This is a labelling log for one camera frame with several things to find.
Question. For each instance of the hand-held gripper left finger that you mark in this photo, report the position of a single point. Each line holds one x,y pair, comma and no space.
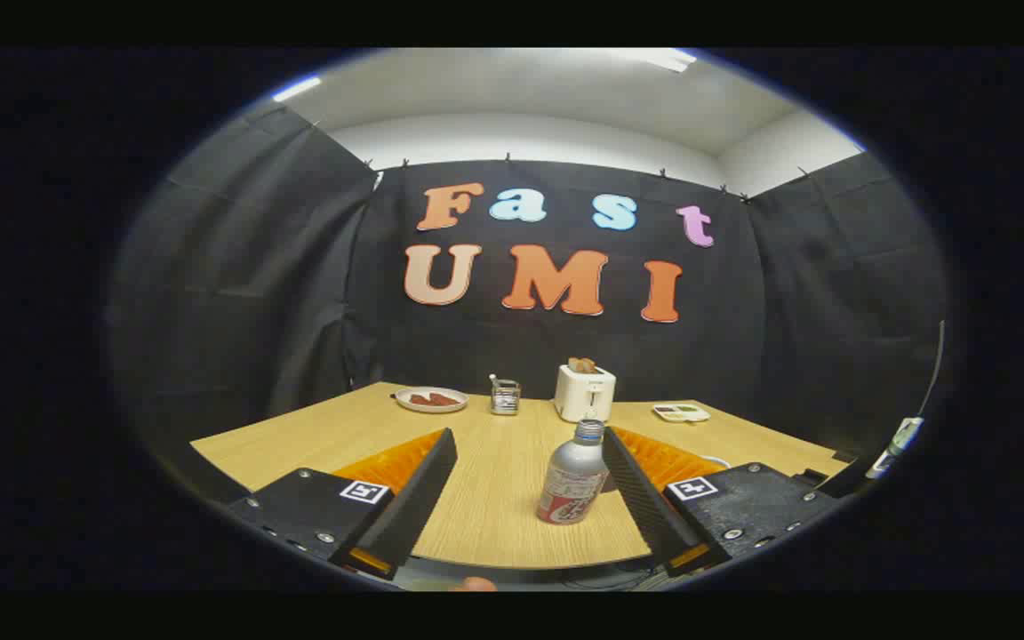
419,498

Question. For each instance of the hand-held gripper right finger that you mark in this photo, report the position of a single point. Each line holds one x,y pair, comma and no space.
641,498

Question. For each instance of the silver juice bottle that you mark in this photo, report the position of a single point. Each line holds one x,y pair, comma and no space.
572,471

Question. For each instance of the wooden table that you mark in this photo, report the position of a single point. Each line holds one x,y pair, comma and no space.
494,480

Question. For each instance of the white compartment tray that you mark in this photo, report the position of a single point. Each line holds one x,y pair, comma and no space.
681,412

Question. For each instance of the white plate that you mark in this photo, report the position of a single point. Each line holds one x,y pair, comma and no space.
404,402

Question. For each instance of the red food slices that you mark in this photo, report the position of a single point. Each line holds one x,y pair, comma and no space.
434,400

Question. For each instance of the white toaster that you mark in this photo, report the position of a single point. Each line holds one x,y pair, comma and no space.
581,396

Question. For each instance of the glass jar with spoon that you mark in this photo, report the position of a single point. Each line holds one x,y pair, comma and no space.
505,398

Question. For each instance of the toast slices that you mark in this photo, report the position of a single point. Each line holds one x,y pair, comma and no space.
581,364

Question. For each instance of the black backdrop cloth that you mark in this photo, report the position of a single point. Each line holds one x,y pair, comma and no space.
299,267

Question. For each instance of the ceiling light strip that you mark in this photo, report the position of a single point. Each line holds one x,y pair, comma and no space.
665,60

